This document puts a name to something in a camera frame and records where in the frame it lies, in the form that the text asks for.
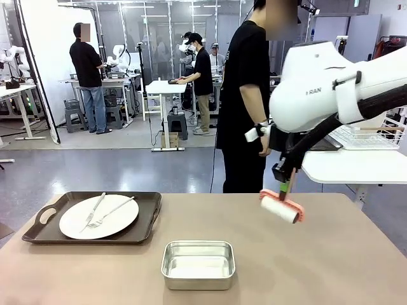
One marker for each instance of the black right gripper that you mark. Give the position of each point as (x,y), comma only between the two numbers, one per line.
(284,168)

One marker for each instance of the round white plate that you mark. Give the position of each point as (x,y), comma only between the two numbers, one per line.
(117,219)

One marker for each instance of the person's right forearm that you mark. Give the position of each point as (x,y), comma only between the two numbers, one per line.
(252,105)

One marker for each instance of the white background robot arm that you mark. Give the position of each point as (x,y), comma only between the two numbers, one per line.
(119,54)
(14,52)

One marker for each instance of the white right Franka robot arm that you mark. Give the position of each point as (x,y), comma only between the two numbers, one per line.
(311,95)

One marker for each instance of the person's right hand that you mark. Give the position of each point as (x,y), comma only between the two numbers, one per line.
(265,148)

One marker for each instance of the white side table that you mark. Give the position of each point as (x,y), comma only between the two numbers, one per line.
(349,165)

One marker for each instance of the person in black t-shirt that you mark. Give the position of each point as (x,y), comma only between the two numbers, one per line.
(241,79)

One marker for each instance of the grey plastic stool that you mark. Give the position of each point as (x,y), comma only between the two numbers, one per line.
(177,125)
(74,120)
(115,117)

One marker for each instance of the cardboard box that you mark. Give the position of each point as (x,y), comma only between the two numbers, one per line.
(170,140)

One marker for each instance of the silver rectangular metal tin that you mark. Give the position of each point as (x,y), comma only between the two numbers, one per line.
(198,282)

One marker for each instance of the man in black cap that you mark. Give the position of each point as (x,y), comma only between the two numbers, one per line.
(202,73)

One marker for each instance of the man in grey cap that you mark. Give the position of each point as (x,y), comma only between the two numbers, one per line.
(217,58)

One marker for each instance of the white standing desk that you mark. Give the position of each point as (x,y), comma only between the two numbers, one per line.
(165,86)

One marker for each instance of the orange hanging jacket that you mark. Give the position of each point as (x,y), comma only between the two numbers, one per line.
(381,49)

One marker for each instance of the silver fork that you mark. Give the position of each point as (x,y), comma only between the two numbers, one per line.
(116,208)

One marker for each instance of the silver table knife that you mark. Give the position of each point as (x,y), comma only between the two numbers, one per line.
(95,206)

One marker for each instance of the black mesh basket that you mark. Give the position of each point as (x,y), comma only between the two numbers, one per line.
(111,100)

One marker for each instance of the grey background workbench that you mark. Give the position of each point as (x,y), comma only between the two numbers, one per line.
(117,79)

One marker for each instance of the man in black shirt and jeans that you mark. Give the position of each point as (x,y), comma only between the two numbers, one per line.
(87,66)

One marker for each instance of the black backdrop stand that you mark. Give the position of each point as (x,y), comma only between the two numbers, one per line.
(35,73)

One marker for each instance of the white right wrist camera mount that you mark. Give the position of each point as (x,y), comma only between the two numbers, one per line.
(253,135)

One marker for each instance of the black camera tripod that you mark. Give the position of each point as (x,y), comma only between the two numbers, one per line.
(341,44)

